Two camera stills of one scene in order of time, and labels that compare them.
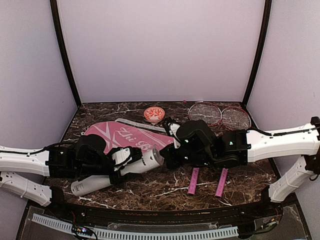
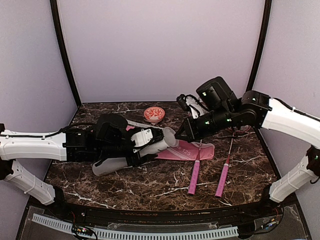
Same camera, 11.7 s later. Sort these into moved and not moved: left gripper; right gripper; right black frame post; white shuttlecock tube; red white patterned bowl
Moved: left gripper; right gripper; white shuttlecock tube
Not moved: red white patterned bowl; right black frame post
